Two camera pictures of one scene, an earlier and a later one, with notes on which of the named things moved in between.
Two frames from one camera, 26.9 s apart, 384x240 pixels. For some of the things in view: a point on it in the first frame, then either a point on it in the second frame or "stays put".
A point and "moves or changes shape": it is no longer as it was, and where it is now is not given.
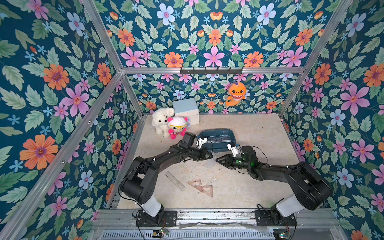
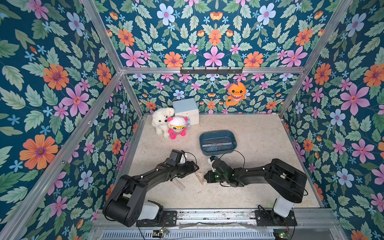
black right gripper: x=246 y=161 -> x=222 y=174
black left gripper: x=201 y=152 -> x=188 y=170
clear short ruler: x=173 y=179 stays put
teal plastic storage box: x=218 y=139 stays put
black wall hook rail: x=211 y=71 stays put
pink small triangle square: x=208 y=189 -> x=200 y=175
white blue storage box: x=188 y=108 stays put
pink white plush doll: x=178 y=125 stays put
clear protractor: x=210 y=163 moves or changes shape
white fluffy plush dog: x=160 y=120 stays put
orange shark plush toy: x=237 y=92 stays put
